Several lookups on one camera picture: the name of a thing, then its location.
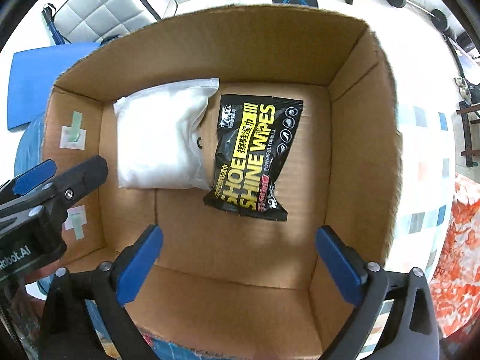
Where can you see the dark wooden chair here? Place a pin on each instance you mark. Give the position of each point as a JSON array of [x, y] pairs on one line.
[[469, 117]]

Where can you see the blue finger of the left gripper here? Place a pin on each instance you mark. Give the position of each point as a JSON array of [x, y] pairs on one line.
[[58, 194], [34, 177]]

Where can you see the plaid checkered blanket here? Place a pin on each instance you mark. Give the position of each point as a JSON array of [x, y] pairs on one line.
[[427, 187]]

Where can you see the left white padded chair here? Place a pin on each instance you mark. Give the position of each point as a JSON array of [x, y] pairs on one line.
[[101, 20]]

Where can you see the open cardboard box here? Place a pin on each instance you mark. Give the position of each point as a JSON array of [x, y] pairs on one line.
[[300, 133]]

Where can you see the blue foam mat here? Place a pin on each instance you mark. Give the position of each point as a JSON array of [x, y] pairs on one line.
[[32, 75]]

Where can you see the floor barbell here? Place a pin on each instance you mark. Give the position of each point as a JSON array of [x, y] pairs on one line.
[[437, 17]]

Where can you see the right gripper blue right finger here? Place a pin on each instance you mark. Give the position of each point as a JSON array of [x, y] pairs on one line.
[[360, 286]]

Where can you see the blue striped quilt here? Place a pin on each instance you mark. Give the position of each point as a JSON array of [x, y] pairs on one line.
[[28, 153]]

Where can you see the white soft pouch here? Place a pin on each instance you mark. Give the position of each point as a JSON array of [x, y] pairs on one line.
[[157, 135]]

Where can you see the orange floral blanket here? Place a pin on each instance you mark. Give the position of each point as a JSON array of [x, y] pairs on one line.
[[455, 284]]

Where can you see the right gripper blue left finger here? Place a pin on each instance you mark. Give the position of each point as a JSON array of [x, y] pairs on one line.
[[120, 285]]

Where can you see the black shoe shine wipes pack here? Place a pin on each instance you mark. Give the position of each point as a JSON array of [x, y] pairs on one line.
[[255, 134]]

